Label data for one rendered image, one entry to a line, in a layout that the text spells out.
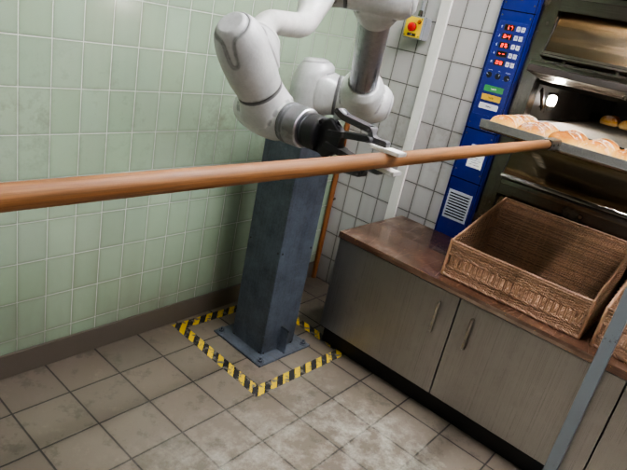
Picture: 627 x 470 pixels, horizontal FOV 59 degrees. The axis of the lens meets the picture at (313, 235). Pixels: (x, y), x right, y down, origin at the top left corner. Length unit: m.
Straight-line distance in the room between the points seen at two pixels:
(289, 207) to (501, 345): 0.95
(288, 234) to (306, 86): 0.59
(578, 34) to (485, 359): 1.33
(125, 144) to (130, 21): 0.42
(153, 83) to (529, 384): 1.74
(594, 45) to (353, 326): 1.51
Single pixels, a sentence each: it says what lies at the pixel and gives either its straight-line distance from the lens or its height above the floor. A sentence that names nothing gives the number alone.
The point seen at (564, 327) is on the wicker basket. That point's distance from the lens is 2.15.
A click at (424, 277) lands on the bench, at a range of 2.24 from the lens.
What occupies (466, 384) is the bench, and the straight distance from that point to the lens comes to 2.31.
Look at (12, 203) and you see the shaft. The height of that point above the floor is 1.19.
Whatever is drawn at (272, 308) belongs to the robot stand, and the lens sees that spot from 2.40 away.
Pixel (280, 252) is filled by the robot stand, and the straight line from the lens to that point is 2.27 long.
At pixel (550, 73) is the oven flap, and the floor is 1.40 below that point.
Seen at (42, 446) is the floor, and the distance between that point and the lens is 2.08.
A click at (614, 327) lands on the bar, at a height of 0.72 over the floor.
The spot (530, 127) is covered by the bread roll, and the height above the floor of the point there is 1.22.
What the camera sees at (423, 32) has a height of 1.45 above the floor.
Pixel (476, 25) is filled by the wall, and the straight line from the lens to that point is 2.72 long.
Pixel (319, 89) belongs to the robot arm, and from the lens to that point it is 2.15.
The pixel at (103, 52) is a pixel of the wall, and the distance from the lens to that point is 2.04.
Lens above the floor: 1.42
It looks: 21 degrees down
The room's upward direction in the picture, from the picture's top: 12 degrees clockwise
